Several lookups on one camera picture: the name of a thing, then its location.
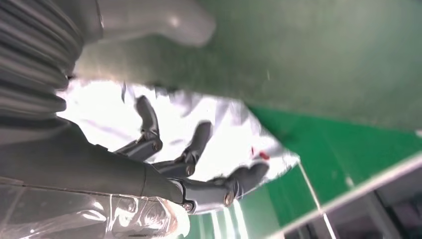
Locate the aluminium conveyor frame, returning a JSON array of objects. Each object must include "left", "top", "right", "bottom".
[{"left": 267, "top": 153, "right": 422, "bottom": 239}]

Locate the clear plastic wrap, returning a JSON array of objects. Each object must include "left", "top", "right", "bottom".
[{"left": 0, "top": 179, "right": 191, "bottom": 239}]

